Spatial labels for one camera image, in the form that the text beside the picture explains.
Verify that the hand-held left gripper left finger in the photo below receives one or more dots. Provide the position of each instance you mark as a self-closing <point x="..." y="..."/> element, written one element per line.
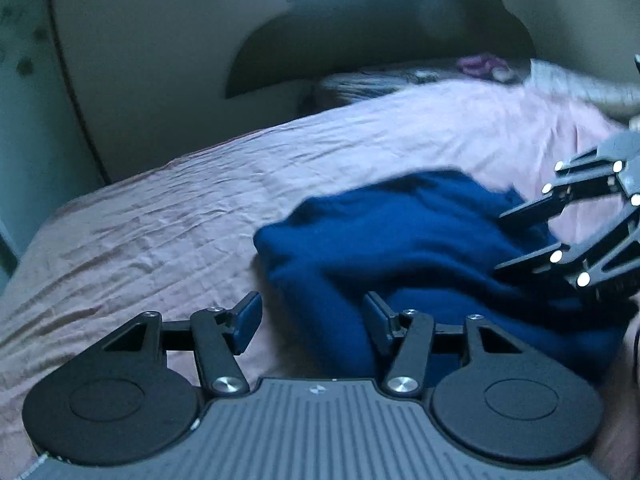
<point x="248" y="321"/>

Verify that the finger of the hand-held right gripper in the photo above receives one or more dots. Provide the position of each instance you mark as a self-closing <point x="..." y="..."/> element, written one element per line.
<point x="600" y="260"/>
<point x="590" y="172"/>

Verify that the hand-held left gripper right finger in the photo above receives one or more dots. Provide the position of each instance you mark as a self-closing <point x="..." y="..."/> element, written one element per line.
<point x="378" y="321"/>

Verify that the dark blue garment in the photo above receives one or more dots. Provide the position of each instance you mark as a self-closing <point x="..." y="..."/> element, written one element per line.
<point x="400" y="240"/>

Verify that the grey striped cloth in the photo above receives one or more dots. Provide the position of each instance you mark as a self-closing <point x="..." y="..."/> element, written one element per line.
<point x="580" y="87"/>

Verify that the bed with pink sheet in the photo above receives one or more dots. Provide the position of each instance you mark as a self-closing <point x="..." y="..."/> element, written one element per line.
<point x="175" y="210"/>

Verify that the purple cloth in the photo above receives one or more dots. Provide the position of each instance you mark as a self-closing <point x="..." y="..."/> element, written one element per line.
<point x="480" y="65"/>

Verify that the grey patterned pillow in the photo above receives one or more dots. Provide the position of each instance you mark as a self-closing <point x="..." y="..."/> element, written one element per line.
<point x="380" y="85"/>

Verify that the dark arched headboard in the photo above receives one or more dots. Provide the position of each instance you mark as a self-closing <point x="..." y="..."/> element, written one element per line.
<point x="380" y="35"/>

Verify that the wardrobe with floral glass doors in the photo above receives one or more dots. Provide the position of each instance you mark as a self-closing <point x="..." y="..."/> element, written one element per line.
<point x="30" y="110"/>

